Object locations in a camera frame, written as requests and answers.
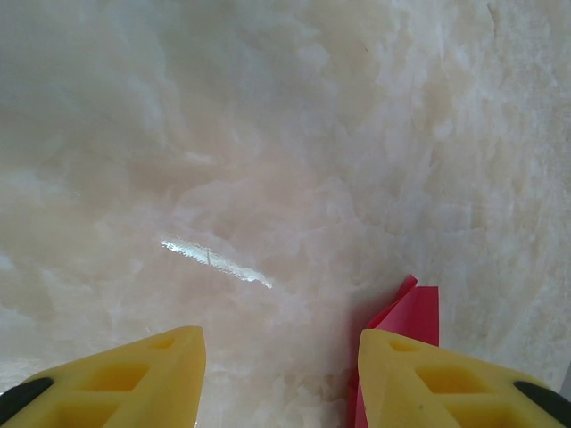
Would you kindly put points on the pink paper sheet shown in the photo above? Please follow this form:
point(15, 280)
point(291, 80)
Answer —
point(419, 312)

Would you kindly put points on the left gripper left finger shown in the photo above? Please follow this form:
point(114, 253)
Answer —
point(111, 388)

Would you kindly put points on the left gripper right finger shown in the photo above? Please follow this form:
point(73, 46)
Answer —
point(446, 392)

